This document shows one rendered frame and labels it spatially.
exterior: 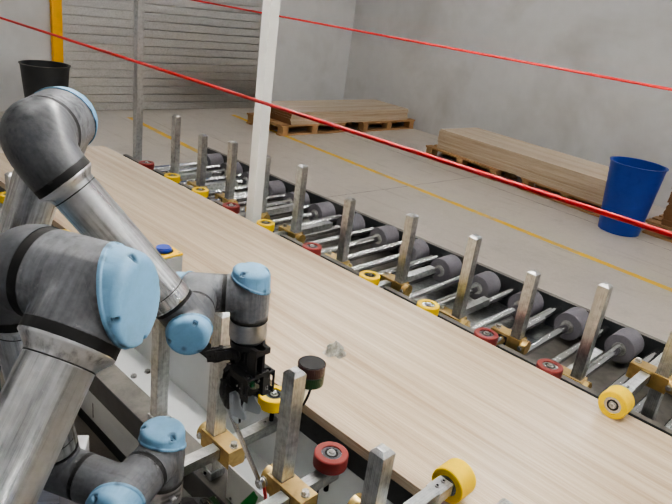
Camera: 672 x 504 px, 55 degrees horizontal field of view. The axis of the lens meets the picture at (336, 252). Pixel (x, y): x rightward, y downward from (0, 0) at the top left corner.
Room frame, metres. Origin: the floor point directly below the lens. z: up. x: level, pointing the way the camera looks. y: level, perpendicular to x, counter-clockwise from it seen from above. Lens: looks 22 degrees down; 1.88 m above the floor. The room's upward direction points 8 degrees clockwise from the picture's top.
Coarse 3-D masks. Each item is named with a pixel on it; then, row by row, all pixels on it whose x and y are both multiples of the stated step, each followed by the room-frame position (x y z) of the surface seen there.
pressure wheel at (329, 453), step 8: (320, 448) 1.20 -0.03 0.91; (328, 448) 1.21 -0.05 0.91; (336, 448) 1.21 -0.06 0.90; (344, 448) 1.21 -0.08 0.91; (320, 456) 1.17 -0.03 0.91; (328, 456) 1.18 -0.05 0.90; (336, 456) 1.19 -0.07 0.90; (344, 456) 1.19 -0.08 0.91; (320, 464) 1.16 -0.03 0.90; (328, 464) 1.16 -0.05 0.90; (336, 464) 1.16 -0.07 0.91; (344, 464) 1.17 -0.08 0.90; (320, 472) 1.16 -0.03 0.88; (328, 472) 1.15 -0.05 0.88; (336, 472) 1.16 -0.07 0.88; (328, 488) 1.19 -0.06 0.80
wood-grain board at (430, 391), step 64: (128, 192) 2.81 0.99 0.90; (192, 192) 2.94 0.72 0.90; (192, 256) 2.19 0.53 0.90; (256, 256) 2.27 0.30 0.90; (320, 320) 1.83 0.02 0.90; (384, 320) 1.89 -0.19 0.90; (384, 384) 1.51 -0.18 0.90; (448, 384) 1.56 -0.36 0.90; (512, 384) 1.60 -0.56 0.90; (448, 448) 1.27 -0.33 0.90; (512, 448) 1.31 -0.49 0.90; (576, 448) 1.34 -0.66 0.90; (640, 448) 1.38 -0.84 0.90
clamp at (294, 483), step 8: (272, 464) 1.17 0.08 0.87; (264, 472) 1.15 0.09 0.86; (272, 480) 1.12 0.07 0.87; (288, 480) 1.13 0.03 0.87; (296, 480) 1.13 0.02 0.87; (272, 488) 1.12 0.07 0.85; (280, 488) 1.11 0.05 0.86; (288, 488) 1.10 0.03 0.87; (296, 488) 1.10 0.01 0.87; (288, 496) 1.09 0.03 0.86; (296, 496) 1.08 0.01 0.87; (312, 496) 1.09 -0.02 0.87
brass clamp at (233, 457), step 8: (200, 432) 1.31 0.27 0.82; (208, 432) 1.29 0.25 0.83; (224, 432) 1.30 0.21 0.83; (208, 440) 1.28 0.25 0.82; (216, 440) 1.27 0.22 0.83; (224, 440) 1.27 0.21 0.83; (232, 440) 1.28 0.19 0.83; (224, 448) 1.24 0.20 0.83; (240, 448) 1.25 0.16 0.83; (224, 456) 1.24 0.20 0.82; (232, 456) 1.24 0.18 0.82; (240, 456) 1.25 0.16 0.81; (224, 464) 1.24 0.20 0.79; (232, 464) 1.24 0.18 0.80
